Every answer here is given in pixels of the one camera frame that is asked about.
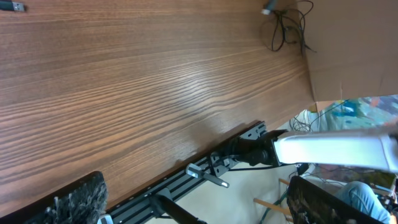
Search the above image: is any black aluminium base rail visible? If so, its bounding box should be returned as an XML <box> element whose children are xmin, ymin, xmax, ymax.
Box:
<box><xmin>98</xmin><ymin>121</ymin><xmax>268</xmax><ymax>224</ymax></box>

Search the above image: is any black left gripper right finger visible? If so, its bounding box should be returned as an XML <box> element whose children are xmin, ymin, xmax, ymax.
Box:
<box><xmin>287</xmin><ymin>176</ymin><xmax>381</xmax><ymax>224</ymax></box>

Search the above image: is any seated person in jeans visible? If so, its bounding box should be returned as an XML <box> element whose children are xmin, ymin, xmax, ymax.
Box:
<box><xmin>335</xmin><ymin>181</ymin><xmax>397</xmax><ymax>224</ymax></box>

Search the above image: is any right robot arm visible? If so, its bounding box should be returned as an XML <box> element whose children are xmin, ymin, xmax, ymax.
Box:
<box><xmin>218</xmin><ymin>125</ymin><xmax>397</xmax><ymax>173</ymax></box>

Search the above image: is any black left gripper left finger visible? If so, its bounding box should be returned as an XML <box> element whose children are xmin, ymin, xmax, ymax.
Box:
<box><xmin>1</xmin><ymin>171</ymin><xmax>108</xmax><ymax>224</ymax></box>

